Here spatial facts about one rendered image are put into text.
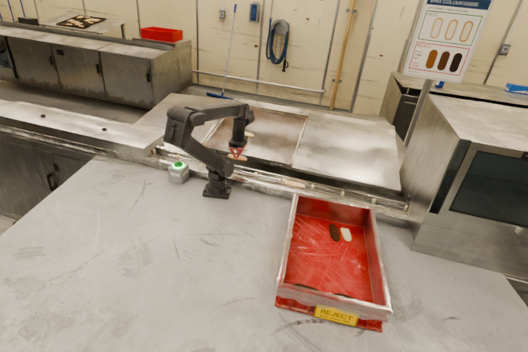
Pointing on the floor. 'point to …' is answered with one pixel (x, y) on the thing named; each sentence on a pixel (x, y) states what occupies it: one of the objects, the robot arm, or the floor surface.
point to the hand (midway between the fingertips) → (237, 155)
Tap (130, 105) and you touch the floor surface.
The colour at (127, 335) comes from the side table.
